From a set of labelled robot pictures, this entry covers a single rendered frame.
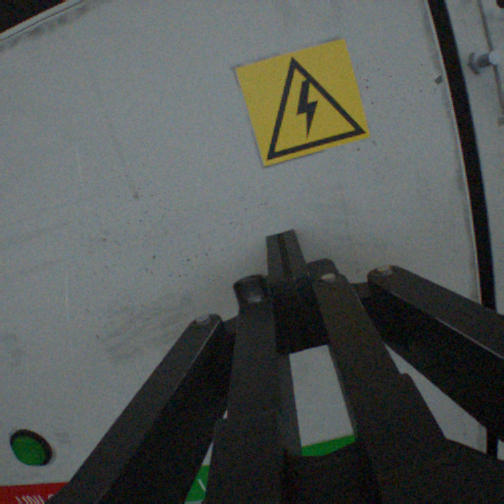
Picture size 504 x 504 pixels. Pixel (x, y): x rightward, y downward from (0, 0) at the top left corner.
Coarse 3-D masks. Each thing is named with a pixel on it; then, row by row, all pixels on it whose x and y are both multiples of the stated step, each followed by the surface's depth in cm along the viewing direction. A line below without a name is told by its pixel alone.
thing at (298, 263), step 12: (288, 240) 19; (288, 252) 17; (300, 252) 16; (288, 264) 15; (300, 264) 15; (300, 276) 14; (300, 288) 14; (312, 288) 14; (300, 300) 14; (312, 300) 14; (300, 312) 14; (312, 312) 14; (312, 324) 14; (312, 336) 15; (324, 336) 14
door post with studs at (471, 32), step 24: (456, 0) 21; (480, 0) 20; (456, 24) 21; (480, 24) 21; (456, 48) 22; (480, 48) 21; (480, 72) 21; (480, 96) 22; (480, 120) 23; (480, 144) 23; (480, 168) 24
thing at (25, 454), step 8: (16, 432) 25; (24, 432) 25; (32, 432) 25; (16, 440) 25; (24, 440) 25; (32, 440) 25; (40, 440) 25; (16, 448) 25; (24, 448) 25; (32, 448) 25; (40, 448) 25; (48, 448) 25; (16, 456) 25; (24, 456) 25; (32, 456) 25; (40, 456) 25; (48, 456) 25; (32, 464) 25; (40, 464) 25
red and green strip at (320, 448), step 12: (312, 444) 24; (324, 444) 24; (336, 444) 24; (204, 468) 25; (204, 480) 26; (0, 492) 28; (12, 492) 27; (24, 492) 27; (36, 492) 27; (48, 492) 27; (192, 492) 26; (204, 492) 26
